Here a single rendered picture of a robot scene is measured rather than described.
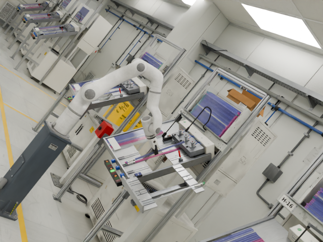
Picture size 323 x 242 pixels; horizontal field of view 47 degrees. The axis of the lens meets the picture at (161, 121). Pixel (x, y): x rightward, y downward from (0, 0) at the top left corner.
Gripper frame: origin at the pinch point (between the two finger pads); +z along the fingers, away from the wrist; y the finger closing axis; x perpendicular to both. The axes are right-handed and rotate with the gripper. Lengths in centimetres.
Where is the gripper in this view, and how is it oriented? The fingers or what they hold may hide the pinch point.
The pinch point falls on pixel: (155, 151)
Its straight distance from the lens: 287.9
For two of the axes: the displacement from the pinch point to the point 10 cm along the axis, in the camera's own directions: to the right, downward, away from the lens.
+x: -8.9, 3.9, -2.5
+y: -4.2, -4.1, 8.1
